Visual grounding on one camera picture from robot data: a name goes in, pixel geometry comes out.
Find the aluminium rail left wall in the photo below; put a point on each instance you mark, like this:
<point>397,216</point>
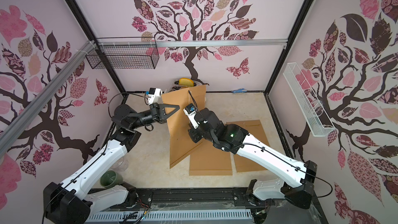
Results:
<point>16,128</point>

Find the blue object by back wall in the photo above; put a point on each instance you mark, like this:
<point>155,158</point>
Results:
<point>241,90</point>

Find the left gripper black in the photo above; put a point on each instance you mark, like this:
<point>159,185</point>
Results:
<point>158,112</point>

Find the black wire basket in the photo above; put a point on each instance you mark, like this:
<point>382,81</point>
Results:
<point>124,53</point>

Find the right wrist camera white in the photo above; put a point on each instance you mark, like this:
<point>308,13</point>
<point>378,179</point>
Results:
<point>191,111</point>

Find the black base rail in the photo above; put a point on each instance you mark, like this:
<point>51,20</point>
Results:
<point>271,211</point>

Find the white wire shelf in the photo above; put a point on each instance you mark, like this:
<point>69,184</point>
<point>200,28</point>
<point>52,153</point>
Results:
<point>301,85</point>

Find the aluminium rail back wall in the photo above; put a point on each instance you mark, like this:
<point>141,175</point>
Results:
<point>201,43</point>

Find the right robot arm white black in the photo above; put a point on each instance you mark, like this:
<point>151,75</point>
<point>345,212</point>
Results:
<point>295,181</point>

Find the aluminium rail wall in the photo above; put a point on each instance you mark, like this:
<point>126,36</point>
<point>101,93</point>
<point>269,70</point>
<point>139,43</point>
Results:
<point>201,43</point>
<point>16,128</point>

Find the white slotted cable duct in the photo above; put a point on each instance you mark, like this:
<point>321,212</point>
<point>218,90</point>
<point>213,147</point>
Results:
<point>171,217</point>

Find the green cup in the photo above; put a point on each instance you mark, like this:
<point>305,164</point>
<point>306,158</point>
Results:
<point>110,179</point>

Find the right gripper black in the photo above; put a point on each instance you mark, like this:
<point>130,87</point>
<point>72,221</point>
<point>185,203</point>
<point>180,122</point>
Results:
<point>194,133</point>

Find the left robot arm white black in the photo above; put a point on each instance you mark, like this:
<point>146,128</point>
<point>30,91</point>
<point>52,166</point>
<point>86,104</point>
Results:
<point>70,202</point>

